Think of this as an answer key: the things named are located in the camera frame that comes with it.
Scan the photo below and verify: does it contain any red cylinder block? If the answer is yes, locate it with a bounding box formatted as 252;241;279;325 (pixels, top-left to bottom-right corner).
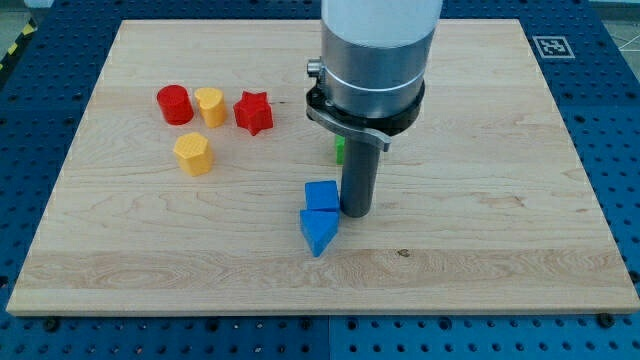
156;84;194;126

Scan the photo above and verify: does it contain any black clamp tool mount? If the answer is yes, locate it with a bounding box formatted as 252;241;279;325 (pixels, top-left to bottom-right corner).
306;58;425;152

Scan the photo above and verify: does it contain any green block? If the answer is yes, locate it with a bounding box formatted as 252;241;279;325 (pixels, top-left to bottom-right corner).
334;135;345;165

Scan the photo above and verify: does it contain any white fiducial marker tag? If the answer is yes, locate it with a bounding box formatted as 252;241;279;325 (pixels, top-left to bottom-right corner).
532;35;575;59

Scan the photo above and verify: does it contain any yellow heart block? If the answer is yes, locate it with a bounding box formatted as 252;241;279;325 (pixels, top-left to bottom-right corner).
194;87;227;128

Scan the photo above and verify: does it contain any blue triangle block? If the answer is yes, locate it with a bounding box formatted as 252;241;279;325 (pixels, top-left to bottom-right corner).
300;210;340;257

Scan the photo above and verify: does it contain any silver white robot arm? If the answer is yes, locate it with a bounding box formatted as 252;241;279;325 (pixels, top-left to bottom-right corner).
306;0;443;218

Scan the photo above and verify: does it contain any red star block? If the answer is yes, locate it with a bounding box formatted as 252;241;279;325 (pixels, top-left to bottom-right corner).
233;91;274;136

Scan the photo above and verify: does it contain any yellow hexagon block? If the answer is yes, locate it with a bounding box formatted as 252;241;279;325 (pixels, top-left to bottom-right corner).
173;132;215;176

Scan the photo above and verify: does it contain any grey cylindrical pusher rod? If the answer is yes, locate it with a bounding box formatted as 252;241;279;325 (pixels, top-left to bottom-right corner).
340;138;380;218

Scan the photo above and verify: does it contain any blue cube block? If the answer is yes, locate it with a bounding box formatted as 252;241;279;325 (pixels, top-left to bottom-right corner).
305;180;340;212

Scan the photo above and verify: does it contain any wooden board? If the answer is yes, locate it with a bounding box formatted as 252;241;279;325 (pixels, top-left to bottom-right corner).
7;19;639;317

